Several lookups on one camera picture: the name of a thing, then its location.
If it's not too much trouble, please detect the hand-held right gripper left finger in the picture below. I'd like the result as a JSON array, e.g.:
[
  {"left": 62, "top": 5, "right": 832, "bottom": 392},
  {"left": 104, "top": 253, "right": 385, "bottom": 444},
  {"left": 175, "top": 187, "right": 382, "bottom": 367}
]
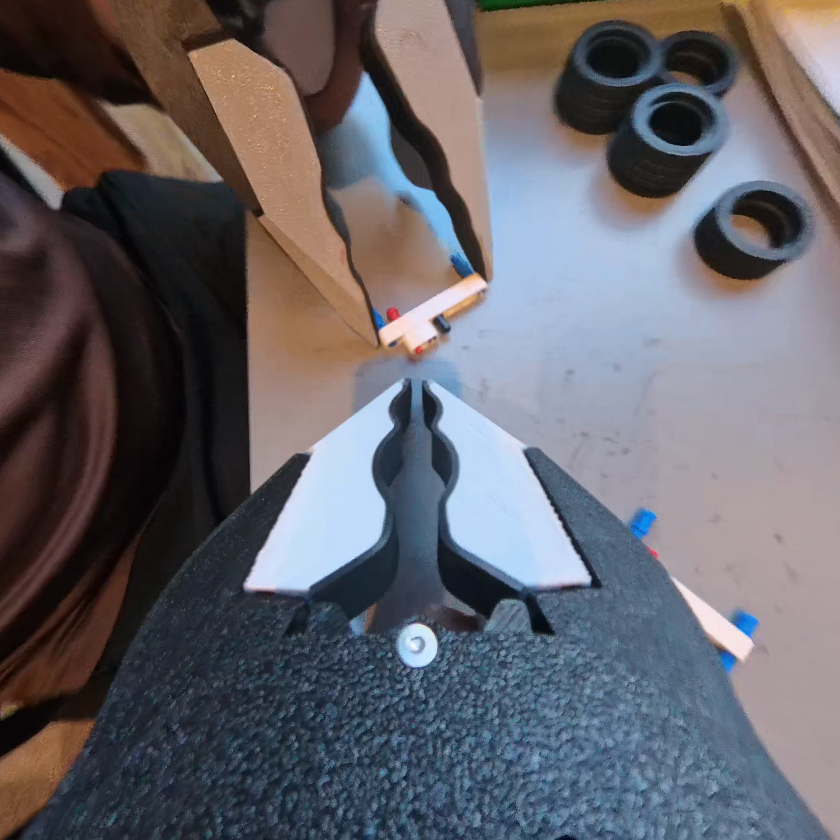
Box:
[{"left": 243, "top": 378, "right": 413, "bottom": 621}]

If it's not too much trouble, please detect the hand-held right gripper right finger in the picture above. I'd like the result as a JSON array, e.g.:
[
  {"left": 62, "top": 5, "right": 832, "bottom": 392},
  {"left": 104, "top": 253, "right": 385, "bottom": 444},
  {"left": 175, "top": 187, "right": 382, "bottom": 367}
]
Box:
[{"left": 421, "top": 381, "right": 593, "bottom": 634}]

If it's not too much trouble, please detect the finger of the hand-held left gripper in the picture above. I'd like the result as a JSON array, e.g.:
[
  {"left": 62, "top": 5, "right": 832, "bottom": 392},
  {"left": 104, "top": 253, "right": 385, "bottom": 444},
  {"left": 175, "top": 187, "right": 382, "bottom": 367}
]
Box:
[
  {"left": 189, "top": 38, "right": 380, "bottom": 347},
  {"left": 363, "top": 0, "right": 494, "bottom": 282}
]

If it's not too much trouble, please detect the white small connector piece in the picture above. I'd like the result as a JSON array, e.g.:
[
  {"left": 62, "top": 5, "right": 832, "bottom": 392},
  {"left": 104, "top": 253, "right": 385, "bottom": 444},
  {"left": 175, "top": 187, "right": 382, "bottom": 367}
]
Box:
[{"left": 403, "top": 316, "right": 442, "bottom": 361}]

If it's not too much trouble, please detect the white holed brick beam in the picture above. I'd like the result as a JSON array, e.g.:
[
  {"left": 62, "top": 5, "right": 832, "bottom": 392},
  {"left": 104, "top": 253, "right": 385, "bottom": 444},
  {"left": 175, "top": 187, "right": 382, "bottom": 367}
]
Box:
[{"left": 378, "top": 273, "right": 489, "bottom": 349}]

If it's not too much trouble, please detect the person's left forearm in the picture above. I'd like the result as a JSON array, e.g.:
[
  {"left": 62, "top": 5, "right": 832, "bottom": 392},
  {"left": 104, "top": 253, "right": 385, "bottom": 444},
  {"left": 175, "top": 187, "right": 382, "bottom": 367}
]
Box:
[{"left": 0, "top": 0, "right": 165, "bottom": 106}]

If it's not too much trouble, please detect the grey desk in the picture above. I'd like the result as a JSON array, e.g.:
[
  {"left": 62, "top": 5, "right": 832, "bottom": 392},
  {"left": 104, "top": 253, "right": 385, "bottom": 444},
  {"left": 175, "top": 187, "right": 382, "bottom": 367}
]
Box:
[{"left": 246, "top": 10, "right": 840, "bottom": 821}]

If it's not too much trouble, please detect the person's left hand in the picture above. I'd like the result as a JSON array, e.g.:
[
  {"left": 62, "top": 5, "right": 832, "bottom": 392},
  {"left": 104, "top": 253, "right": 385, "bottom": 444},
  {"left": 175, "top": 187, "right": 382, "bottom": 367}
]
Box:
[{"left": 307, "top": 39, "right": 368, "bottom": 140}]

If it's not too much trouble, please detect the green plastic bin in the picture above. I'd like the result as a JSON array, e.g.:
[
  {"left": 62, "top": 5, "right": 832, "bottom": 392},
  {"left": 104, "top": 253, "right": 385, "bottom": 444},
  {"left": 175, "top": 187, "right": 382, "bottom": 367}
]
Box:
[{"left": 476, "top": 0, "right": 598, "bottom": 12}]

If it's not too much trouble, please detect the black rubber toy tyre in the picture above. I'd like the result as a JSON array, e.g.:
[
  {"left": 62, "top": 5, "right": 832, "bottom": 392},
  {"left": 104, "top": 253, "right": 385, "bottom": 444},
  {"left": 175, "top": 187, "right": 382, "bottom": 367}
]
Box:
[
  {"left": 554, "top": 20, "right": 665, "bottom": 136},
  {"left": 606, "top": 84, "right": 731, "bottom": 199},
  {"left": 659, "top": 30, "right": 741, "bottom": 98},
  {"left": 693, "top": 180, "right": 816, "bottom": 281}
]

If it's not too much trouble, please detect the white beam assembly with pins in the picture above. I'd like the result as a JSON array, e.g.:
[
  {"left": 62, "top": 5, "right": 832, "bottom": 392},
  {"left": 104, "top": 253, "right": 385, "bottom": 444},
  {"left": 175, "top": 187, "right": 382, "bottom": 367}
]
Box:
[{"left": 629, "top": 508, "right": 761, "bottom": 672}]

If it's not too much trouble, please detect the person's torso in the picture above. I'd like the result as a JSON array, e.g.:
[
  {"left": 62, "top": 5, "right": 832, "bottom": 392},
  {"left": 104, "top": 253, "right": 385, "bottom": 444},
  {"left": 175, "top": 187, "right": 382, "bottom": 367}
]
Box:
[{"left": 0, "top": 147, "right": 253, "bottom": 756}]

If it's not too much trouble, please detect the open instruction booklet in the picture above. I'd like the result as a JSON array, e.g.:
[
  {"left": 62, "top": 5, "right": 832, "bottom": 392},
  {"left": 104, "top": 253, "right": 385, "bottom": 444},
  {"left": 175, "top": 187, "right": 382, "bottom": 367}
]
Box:
[{"left": 722, "top": 0, "right": 840, "bottom": 227}]

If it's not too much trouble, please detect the wooden plank frame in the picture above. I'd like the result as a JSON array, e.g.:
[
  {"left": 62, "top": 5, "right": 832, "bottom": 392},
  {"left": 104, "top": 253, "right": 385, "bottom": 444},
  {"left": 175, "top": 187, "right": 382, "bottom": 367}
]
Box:
[{"left": 0, "top": 69, "right": 148, "bottom": 191}]

